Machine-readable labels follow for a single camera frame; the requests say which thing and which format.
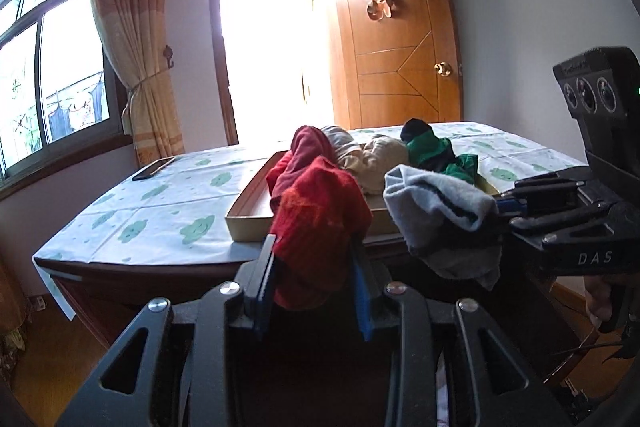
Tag wooden table with tablecloth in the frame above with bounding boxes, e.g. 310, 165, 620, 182
32, 122, 589, 323

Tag window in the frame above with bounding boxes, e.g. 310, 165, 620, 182
0, 0, 129, 192

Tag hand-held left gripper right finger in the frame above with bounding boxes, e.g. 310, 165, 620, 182
350, 239, 573, 427

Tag orange-red underwear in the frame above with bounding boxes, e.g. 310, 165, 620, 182
272, 156, 373, 312

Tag shallow beige tray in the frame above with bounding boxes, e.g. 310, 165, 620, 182
225, 147, 501, 243

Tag black cable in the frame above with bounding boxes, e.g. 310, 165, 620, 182
547, 339, 628, 360

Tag black phone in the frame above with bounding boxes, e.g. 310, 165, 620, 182
132, 156, 177, 182

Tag bright red underwear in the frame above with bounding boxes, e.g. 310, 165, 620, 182
266, 152, 302, 214

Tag brown door frame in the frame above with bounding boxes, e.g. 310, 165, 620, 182
209, 0, 344, 146

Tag green sock pair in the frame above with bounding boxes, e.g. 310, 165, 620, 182
402, 118, 481, 186

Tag beige striped curtain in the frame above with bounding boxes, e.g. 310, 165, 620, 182
85, 0, 187, 168

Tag cream dotted underwear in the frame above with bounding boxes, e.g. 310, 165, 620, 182
359, 136, 410, 196

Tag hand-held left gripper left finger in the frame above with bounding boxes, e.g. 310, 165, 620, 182
55, 234, 278, 427

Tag dark wooden desk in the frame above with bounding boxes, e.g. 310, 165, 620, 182
32, 122, 601, 385

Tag person's right hand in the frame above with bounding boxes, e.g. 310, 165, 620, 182
583, 277, 616, 325

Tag wooden door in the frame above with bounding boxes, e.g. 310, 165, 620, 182
329, 0, 463, 130

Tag grey sock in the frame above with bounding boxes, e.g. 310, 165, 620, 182
384, 164, 503, 291

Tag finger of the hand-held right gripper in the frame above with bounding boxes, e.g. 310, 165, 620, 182
500, 171, 596, 214
507, 200, 626, 244

